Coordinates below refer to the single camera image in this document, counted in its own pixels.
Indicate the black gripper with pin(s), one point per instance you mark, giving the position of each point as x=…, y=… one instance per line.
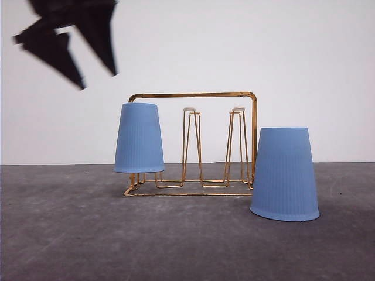
x=48, y=37

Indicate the blue ribbed cup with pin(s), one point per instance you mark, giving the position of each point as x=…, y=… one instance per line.
x=284, y=186
x=139, y=144

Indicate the gold wire cup rack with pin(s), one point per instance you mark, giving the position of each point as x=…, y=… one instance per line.
x=193, y=115

